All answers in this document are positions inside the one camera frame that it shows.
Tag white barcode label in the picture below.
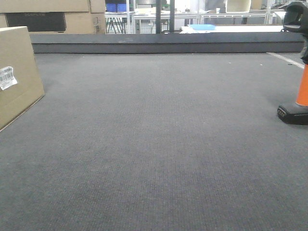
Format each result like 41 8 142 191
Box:
0 66 17 90

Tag orange black barcode scanner gun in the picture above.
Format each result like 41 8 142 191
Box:
277 1 308 125

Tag dark raised table edge rail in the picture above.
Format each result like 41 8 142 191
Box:
30 32 304 54

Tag white background workbench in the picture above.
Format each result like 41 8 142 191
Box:
180 25 286 34

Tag blue storage bins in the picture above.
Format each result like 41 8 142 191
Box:
106 3 127 13

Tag blue plastic tray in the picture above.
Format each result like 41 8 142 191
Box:
188 24 216 31

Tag brown cardboard package box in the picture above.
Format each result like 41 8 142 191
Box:
0 26 45 130

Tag black vertical post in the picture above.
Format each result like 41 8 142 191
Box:
155 0 175 34

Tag large stacked cardboard boxes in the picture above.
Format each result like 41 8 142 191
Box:
0 0 106 34

